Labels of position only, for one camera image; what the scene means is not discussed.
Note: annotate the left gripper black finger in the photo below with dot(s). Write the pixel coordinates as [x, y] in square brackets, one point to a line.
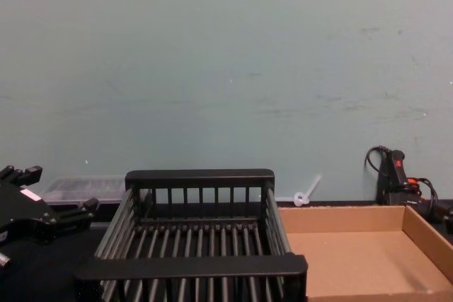
[70, 218]
[32, 173]

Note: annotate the left gripper black body block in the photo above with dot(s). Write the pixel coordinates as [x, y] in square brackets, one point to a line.
[21, 210]

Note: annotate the clear plastic case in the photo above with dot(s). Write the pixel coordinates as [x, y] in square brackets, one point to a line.
[81, 187]

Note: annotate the black table cloth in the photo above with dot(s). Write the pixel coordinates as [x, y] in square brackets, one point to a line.
[53, 273]

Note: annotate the black rack with steel bars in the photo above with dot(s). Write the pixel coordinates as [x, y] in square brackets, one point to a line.
[191, 268]

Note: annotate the small white three-armed plastic piece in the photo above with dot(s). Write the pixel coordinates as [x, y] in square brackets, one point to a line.
[314, 184]

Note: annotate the shallow brown cardboard tray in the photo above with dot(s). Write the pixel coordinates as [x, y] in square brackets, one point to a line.
[354, 256]

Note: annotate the plain pale wall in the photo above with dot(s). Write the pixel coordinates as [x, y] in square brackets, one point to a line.
[226, 68]

